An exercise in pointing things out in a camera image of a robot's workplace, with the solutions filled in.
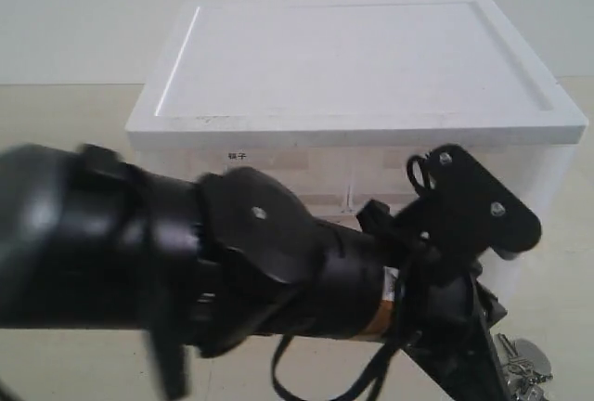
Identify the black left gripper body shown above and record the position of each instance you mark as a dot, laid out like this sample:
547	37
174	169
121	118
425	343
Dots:
413	276

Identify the key bunch with blue fob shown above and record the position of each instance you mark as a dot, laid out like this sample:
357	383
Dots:
525	366

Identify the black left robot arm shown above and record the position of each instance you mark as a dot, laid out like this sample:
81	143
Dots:
89	241

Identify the top right small drawer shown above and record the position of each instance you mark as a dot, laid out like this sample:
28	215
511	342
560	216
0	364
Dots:
380	173

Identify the small drawer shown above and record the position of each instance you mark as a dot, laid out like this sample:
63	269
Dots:
380	173
318	176

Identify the top left small drawer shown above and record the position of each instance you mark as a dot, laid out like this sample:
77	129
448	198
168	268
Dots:
318	176

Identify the white translucent drawer cabinet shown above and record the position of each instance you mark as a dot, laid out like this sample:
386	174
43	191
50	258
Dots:
348	74

